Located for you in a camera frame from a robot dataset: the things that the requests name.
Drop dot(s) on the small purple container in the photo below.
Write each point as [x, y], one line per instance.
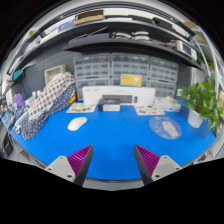
[19, 100]

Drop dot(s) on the cream disposable glove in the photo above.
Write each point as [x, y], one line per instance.
[168, 99]

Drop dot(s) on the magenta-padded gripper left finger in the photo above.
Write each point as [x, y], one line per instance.
[61, 166]

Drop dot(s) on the green plant in white pot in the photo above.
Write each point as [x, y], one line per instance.
[200, 100]

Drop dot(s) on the small black box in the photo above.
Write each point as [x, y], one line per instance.
[110, 107]

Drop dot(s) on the white keyboard box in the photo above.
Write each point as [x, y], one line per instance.
[143, 95]

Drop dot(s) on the white red dotted cloth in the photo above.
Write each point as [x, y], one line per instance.
[50, 96]

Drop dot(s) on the large colourful sticker sheet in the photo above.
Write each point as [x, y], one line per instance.
[149, 110]

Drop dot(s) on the white wall socket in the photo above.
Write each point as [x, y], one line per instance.
[179, 92]

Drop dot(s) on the grey shelf unit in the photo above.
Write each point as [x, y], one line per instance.
[133, 26]

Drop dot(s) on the beige open wooden box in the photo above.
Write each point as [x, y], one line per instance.
[55, 73]

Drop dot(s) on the small colourful sticker sheet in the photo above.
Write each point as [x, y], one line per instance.
[81, 108]

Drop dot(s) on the navy patterned cloth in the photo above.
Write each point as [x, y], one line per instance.
[36, 125]

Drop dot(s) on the round blue printed mouse pad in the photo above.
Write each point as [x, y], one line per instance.
[165, 127]

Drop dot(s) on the white computer mouse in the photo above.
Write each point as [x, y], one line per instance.
[77, 123]

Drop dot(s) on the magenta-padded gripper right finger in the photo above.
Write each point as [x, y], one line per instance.
[165, 166]

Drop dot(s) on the yellow and blue box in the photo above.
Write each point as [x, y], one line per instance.
[131, 80]

